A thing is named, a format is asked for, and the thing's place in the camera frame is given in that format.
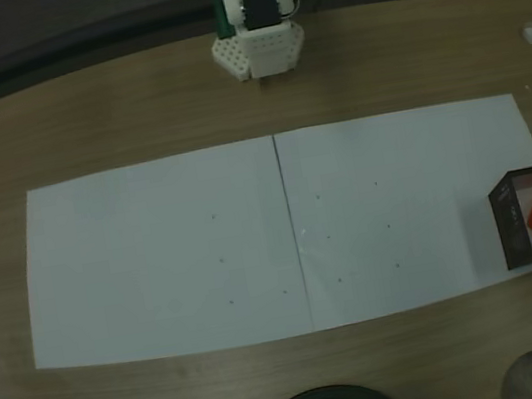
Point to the green table clamp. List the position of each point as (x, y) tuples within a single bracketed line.
[(221, 19)]

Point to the white paper sheet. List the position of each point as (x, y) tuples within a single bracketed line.
[(392, 164), (132, 281)]

